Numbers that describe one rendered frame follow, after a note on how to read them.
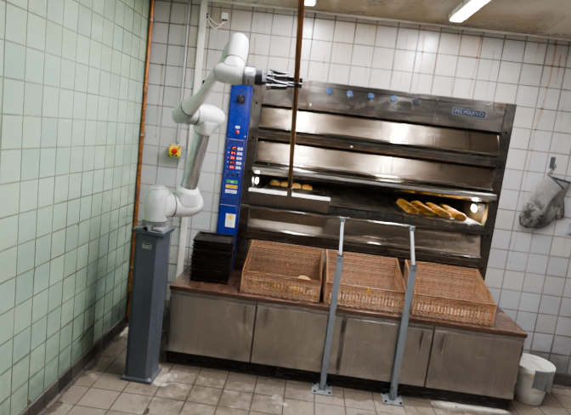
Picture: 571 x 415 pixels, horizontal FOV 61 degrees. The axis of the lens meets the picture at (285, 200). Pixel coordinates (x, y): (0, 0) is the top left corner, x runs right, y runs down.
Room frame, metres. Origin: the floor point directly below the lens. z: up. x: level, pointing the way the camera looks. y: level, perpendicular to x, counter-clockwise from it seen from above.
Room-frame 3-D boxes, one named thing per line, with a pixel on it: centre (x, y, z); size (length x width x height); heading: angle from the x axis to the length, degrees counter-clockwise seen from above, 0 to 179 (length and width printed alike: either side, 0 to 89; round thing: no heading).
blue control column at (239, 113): (4.67, 0.38, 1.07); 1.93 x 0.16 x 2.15; 178
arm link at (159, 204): (3.04, 0.80, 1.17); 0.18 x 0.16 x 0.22; 129
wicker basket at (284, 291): (3.45, -0.05, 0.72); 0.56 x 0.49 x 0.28; 87
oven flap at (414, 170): (3.70, -0.63, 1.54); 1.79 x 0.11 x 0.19; 88
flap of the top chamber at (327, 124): (3.70, -0.63, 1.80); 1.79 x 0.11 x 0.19; 88
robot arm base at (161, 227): (3.01, 0.81, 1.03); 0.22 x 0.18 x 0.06; 174
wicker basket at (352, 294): (3.43, -0.62, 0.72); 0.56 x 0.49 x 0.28; 88
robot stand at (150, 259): (3.03, 0.81, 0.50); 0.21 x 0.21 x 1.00; 84
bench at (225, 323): (3.41, -0.50, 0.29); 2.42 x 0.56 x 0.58; 88
